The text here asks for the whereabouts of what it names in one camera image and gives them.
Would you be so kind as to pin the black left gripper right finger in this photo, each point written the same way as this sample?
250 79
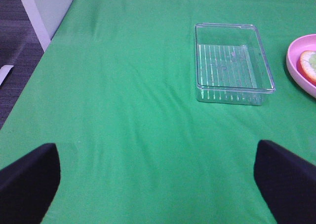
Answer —
286 182

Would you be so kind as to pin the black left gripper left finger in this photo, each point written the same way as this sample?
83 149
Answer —
28 186

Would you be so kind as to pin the toast bread slice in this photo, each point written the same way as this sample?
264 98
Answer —
304 67

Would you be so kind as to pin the green lettuce leaf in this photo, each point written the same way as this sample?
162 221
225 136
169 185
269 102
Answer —
312 61

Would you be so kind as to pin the clear plastic tray left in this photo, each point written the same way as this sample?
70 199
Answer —
231 65

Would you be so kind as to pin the pink round plate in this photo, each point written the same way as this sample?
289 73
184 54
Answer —
295 49

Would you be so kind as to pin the white table leg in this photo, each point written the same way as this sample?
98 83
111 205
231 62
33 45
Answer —
45 17

